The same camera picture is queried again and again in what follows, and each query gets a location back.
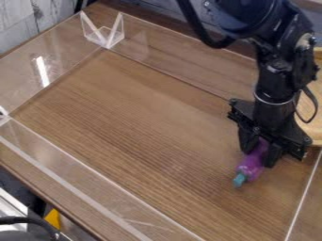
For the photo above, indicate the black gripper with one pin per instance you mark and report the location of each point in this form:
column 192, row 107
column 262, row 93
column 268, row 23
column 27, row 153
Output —
column 271, row 122

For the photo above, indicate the purple toy eggplant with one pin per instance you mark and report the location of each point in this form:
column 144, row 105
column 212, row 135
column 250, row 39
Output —
column 251, row 166

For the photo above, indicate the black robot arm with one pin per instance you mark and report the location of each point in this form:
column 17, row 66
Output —
column 279, row 30

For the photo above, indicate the clear acrylic tray walls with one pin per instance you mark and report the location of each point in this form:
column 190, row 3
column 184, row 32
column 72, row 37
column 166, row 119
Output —
column 116, row 135

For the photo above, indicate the yellow and black device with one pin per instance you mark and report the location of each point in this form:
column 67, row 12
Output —
column 60, row 223

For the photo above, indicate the clear acrylic corner bracket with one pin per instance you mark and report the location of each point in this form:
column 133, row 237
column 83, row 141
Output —
column 103, row 36

